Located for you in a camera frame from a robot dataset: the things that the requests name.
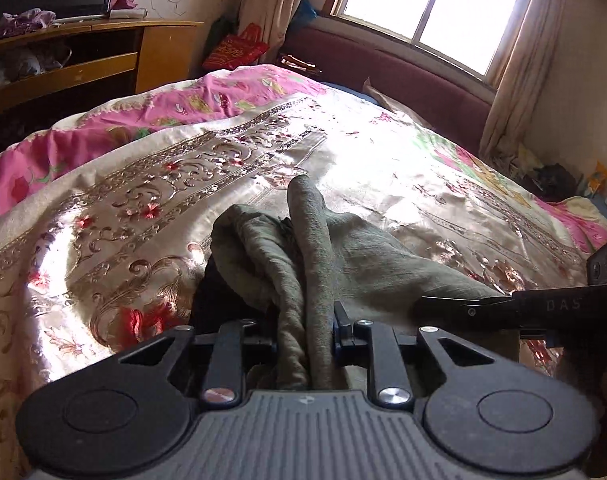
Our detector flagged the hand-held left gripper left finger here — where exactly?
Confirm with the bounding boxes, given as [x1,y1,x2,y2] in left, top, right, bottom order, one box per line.
[118,317,279,408]

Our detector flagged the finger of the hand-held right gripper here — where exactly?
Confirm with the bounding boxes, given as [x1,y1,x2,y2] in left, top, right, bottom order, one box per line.
[413,292,521,332]

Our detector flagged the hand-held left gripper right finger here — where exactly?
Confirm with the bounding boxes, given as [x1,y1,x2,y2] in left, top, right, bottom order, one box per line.
[332,301,497,408]

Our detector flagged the olive green pants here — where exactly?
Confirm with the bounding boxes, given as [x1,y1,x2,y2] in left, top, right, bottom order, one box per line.
[211,174,521,392]

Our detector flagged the black folded cloth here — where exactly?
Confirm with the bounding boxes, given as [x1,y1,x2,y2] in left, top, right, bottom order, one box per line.
[190,255,284,336]

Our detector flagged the yellow box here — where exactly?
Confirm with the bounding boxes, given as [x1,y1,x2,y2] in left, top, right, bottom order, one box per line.
[586,160,607,198]

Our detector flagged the black cloth heap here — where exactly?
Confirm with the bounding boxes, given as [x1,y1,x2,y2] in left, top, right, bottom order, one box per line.
[526,162,581,201]

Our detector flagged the pale yellow cloth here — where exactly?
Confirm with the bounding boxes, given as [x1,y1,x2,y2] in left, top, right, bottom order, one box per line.
[498,142,544,181]

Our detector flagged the floral satin bedspread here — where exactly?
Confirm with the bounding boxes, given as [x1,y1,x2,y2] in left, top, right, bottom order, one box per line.
[0,64,607,480]

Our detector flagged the beige cushion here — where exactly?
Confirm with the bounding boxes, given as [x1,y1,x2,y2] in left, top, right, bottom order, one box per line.
[362,77,419,121]

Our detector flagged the maroon window seat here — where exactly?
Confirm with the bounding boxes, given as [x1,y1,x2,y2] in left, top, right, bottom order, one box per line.
[278,25,494,153]

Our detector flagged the red bag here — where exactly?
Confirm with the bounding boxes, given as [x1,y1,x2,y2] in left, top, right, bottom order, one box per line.
[202,24,270,71]

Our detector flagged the window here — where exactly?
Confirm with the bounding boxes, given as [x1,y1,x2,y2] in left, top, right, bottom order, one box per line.
[331,0,539,83]

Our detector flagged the wooden cabinet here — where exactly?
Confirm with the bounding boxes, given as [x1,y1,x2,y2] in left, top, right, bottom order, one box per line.
[0,20,204,156]

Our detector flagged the blue plastic bag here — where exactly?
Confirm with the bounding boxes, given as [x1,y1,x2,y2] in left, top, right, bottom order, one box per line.
[291,0,317,26]

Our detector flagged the grey clutter in cabinet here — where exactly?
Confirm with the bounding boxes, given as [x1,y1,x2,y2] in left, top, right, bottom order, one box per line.
[0,42,72,91]

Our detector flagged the purple cloth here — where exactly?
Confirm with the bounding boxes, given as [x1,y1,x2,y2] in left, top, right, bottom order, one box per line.
[0,8,57,38]

